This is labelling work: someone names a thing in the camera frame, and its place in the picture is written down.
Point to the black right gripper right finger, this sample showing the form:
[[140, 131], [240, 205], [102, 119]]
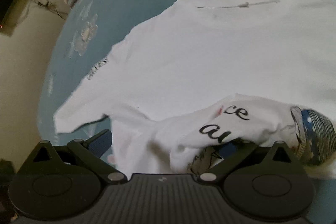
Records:
[[234, 153]]

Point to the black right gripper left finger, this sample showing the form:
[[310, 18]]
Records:
[[89, 153]]

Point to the white printed t-shirt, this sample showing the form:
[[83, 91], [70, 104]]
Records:
[[206, 72]]

